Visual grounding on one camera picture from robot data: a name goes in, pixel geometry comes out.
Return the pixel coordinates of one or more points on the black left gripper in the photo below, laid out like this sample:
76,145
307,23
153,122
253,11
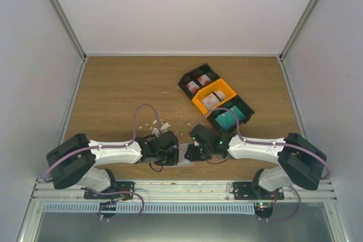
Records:
173,160

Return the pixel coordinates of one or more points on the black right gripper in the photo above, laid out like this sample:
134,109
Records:
192,156

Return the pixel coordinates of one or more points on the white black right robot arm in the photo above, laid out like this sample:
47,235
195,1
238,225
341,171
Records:
297,161

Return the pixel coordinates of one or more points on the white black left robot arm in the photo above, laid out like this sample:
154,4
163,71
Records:
75,161

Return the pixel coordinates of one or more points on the teal cards stack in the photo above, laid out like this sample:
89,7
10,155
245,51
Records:
227,120

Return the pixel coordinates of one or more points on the pink patterned cards in bin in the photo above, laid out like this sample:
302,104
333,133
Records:
213,99

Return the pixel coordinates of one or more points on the red white cards in bin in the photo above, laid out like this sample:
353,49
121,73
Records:
194,85

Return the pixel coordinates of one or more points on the black bin right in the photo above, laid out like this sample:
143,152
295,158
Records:
239,103

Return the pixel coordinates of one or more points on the yellow plastic bin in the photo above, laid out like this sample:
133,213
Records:
218,85

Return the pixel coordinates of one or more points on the black divided bin left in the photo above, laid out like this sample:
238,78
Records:
194,74

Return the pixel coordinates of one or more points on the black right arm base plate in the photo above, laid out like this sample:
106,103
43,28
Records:
243,190

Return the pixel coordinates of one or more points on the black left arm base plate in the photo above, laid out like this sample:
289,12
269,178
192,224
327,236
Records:
120,191

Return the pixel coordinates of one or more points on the grey slotted cable duct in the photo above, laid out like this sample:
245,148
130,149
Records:
152,207

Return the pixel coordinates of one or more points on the aluminium front rail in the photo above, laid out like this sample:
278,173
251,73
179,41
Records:
178,191

